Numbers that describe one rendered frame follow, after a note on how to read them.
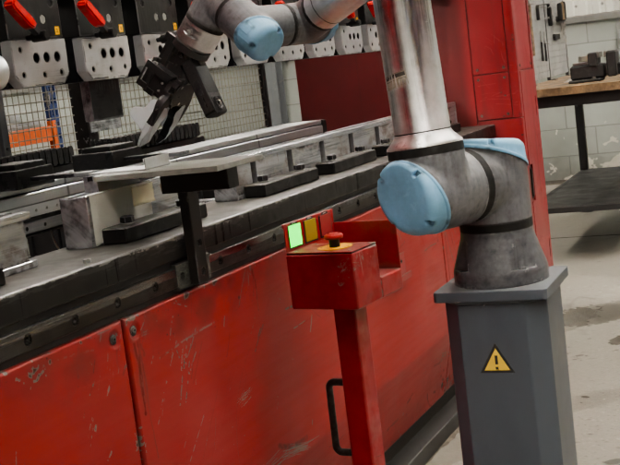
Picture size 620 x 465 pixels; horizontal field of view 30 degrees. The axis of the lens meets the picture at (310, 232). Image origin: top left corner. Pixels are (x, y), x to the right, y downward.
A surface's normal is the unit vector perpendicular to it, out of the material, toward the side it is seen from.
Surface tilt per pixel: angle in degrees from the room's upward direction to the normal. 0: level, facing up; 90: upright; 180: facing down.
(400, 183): 98
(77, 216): 90
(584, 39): 90
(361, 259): 90
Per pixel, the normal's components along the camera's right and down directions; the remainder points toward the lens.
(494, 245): -0.20, -0.15
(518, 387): -0.39, 0.18
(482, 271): -0.51, -0.12
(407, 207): -0.72, 0.31
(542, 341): 0.37, 0.08
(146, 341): 0.90, -0.07
